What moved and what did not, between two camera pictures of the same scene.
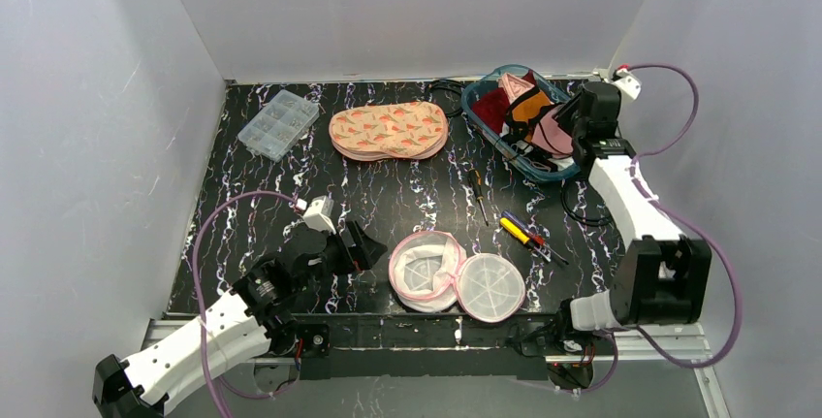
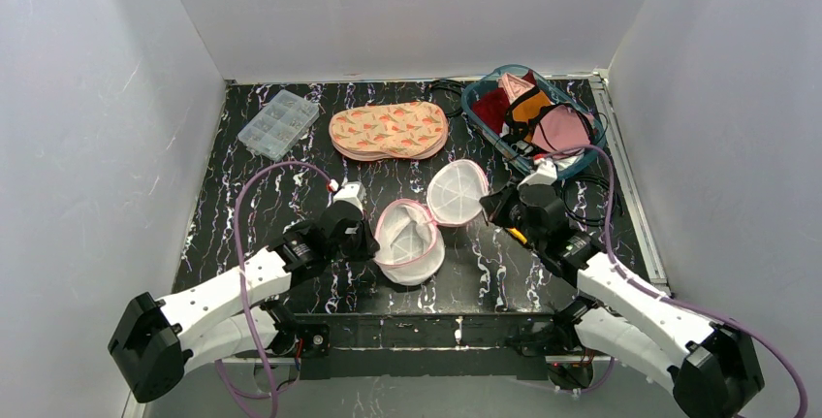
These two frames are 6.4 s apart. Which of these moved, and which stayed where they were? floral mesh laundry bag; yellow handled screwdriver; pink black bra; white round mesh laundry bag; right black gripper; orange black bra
Moved: white round mesh laundry bag; right black gripper
Stayed: yellow handled screwdriver; floral mesh laundry bag; pink black bra; orange black bra
